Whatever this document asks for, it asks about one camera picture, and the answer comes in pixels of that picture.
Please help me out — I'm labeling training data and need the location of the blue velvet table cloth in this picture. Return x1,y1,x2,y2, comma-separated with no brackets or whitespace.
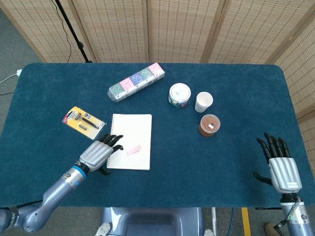
0,62,315,208

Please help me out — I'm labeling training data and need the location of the white table leg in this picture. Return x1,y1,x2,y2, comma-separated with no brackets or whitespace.
211,207,217,236

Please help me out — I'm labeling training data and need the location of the yellow razor blister pack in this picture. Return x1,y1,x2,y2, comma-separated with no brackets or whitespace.
62,106,106,141

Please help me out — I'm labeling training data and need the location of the white paper cup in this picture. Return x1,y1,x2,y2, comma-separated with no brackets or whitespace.
194,91,214,113

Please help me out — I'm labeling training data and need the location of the multicolour tissue multipack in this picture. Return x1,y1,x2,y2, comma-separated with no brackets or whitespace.
107,62,165,103

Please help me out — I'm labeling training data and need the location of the thin blue cable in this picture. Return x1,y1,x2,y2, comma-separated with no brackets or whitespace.
227,207,234,236

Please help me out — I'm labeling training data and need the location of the blue-grey robot torso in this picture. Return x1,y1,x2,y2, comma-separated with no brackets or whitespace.
101,207,205,236

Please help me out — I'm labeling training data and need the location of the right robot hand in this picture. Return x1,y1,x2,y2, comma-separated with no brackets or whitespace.
252,132,303,195

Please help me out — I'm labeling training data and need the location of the black tripod stand pole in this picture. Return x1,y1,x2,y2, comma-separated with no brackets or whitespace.
54,0,94,63

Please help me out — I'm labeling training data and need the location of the bamboo folding screen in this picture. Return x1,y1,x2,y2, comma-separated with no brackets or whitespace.
0,0,315,160

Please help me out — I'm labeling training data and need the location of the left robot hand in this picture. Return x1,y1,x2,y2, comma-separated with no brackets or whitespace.
79,133,124,176

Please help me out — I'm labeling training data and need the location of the clear jar of rubber bands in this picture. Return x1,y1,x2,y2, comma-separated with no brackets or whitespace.
198,114,221,138

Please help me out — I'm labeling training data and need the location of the brown shoe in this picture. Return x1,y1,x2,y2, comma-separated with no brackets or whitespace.
264,222,280,236

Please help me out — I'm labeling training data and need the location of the white power cable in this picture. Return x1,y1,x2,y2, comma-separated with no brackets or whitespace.
0,73,18,84

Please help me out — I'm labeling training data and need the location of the white spiral notebook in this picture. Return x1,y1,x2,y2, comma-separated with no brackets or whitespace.
106,113,153,171

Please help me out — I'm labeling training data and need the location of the clear jar of binder clips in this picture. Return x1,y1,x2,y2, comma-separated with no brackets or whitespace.
168,83,192,109

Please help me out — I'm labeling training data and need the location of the thin black cable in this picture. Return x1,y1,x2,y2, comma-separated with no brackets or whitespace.
50,0,72,63

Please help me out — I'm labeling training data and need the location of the small pink eraser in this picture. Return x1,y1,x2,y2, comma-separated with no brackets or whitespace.
126,144,142,156

